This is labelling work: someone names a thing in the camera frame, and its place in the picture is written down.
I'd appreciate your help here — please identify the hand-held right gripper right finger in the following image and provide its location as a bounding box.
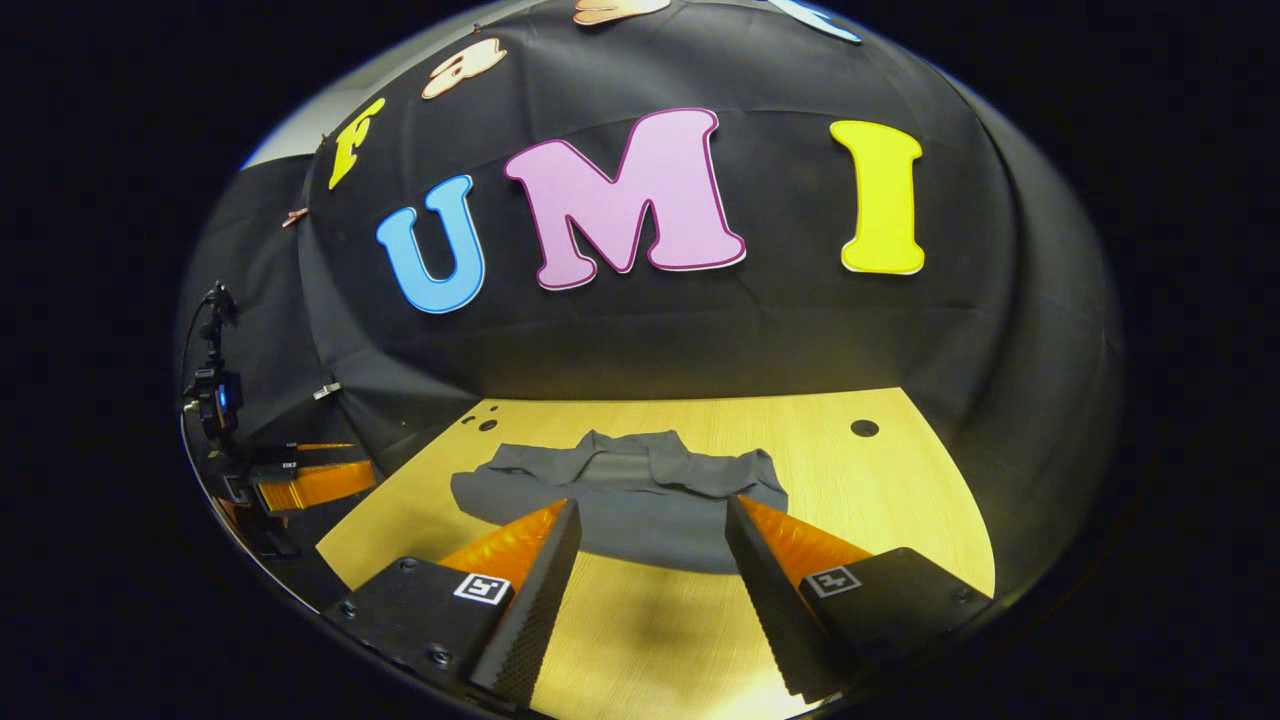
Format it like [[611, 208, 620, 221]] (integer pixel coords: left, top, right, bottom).
[[725, 493, 993, 706]]

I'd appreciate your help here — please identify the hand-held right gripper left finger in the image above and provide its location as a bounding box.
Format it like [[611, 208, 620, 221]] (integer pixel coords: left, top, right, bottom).
[[325, 498, 583, 711]]

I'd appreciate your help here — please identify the dark grey shirt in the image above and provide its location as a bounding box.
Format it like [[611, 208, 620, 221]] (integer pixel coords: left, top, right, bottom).
[[450, 430, 790, 575]]

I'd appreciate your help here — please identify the black backdrop cloth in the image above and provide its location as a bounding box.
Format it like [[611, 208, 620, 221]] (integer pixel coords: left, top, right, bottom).
[[180, 0, 1126, 601]]

